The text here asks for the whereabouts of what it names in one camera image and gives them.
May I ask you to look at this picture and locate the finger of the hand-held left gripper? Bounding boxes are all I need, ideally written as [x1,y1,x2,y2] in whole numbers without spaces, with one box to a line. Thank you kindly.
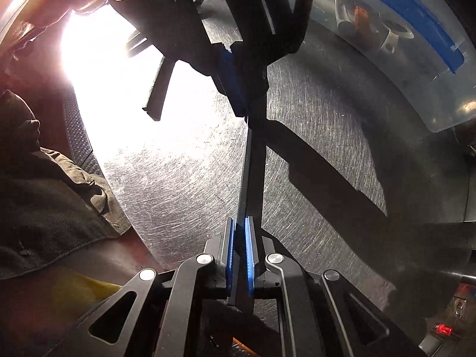
[231,0,321,96]
[193,43,249,120]

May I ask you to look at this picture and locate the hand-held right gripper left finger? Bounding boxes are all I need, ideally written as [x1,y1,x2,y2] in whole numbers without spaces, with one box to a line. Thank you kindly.
[48,217,237,357]

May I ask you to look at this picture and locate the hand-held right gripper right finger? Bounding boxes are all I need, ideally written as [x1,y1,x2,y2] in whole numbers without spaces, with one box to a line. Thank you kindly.
[243,216,428,357]

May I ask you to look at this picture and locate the steel spatula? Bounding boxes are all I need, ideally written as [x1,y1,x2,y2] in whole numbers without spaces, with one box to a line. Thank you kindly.
[234,117,269,306]

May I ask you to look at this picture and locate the orange item in box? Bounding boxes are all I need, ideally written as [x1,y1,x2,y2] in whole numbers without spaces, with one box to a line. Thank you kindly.
[353,5,373,42]

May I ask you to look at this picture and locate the white fitting in box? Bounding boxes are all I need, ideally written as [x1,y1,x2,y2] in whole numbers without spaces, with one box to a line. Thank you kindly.
[378,20,414,53]

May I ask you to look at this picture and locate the yellow cloth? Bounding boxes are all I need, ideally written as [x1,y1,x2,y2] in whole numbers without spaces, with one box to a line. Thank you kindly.
[56,271,124,306]

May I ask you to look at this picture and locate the clear plastic storage box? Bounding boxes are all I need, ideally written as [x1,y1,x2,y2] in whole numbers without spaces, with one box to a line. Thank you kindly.
[309,0,476,133]

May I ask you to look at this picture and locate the dark grey cloth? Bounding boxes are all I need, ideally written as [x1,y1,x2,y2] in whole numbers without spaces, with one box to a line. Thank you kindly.
[0,89,131,280]

